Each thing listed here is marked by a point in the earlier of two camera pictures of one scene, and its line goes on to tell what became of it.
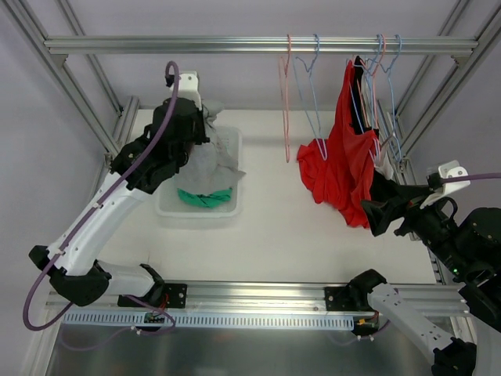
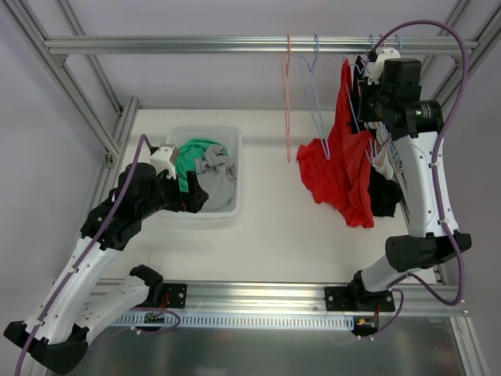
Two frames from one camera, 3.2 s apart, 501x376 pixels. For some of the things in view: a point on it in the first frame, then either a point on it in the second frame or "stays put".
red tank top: [340, 174] stays put
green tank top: [209, 200] to [186, 155]
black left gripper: [200, 128] to [185, 194]
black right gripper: [401, 211] to [363, 100]
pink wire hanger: [286, 112] stays put
